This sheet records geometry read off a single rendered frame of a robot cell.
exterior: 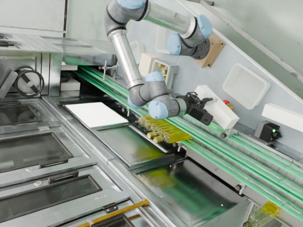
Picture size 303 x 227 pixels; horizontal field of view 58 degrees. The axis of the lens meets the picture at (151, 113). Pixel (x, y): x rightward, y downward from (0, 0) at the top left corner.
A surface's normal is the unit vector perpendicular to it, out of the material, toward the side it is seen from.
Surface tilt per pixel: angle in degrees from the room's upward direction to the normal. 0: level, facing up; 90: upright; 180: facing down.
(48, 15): 90
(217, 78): 0
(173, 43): 8
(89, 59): 90
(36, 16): 90
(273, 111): 0
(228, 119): 0
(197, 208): 90
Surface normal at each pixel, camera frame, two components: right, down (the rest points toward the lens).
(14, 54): 0.62, 0.39
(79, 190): 0.18, -0.92
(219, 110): -0.76, 0.11
